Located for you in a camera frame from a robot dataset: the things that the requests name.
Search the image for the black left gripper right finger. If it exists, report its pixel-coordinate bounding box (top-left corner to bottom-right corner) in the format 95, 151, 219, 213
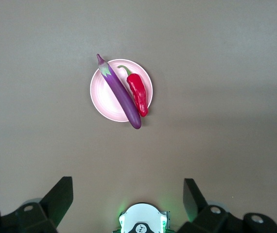
178, 178, 245, 233

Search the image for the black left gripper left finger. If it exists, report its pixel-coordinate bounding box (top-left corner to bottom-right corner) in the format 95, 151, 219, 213
0, 176, 74, 233

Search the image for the red chili pepper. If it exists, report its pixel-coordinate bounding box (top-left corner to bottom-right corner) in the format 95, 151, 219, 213
117, 65, 149, 118

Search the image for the long purple eggplant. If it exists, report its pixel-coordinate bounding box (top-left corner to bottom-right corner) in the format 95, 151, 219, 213
96, 53, 142, 130

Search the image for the pink round plate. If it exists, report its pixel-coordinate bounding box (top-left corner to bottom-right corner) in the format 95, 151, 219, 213
89, 59, 153, 122

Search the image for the brown table mat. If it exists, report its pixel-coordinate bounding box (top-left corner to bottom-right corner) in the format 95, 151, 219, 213
0, 0, 277, 233

